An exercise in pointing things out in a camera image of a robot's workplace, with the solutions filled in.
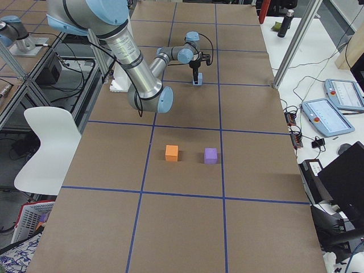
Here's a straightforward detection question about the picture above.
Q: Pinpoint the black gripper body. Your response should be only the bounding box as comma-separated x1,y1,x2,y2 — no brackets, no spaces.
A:
189,52,212,70

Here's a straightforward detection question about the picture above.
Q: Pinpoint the white perforated basket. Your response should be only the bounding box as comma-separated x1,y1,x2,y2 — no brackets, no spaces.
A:
11,200,55,243

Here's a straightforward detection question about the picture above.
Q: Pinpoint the near teach pendant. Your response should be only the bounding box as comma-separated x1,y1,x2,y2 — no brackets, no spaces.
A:
301,98,355,137

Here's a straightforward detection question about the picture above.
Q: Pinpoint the purple foam block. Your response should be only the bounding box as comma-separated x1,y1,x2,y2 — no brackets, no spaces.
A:
204,148,218,164

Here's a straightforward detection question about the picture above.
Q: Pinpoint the teach pendant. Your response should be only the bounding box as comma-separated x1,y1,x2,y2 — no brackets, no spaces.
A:
301,98,355,137
324,78,363,111

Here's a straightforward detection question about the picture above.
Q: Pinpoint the far teach pendant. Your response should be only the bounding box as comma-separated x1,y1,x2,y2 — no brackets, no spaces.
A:
324,78,363,111

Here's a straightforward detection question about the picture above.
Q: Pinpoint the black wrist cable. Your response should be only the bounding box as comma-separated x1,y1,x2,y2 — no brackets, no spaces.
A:
166,32,214,67

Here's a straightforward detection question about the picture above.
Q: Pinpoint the orange foam block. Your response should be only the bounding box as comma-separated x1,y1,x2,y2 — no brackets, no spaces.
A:
165,144,179,162

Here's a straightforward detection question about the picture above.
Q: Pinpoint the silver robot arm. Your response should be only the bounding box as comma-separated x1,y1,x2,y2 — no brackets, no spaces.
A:
47,1,213,114

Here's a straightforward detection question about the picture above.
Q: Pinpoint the white chair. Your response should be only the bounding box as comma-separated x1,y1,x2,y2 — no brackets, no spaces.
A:
14,106,81,196

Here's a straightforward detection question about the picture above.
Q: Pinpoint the aluminium frame post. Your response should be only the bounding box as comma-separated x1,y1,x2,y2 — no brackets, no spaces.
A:
272,0,322,89

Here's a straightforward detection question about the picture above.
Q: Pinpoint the black water bottle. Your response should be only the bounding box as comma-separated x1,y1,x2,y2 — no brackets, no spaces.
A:
278,9,294,38

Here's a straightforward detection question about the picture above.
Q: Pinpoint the black laptop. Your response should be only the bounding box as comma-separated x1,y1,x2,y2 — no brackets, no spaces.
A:
318,141,363,228

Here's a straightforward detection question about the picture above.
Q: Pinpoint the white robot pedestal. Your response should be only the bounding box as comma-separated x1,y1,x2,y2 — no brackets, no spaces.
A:
109,0,137,94

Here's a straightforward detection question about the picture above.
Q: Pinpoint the light blue foam block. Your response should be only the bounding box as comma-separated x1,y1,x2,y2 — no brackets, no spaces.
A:
192,72,203,86

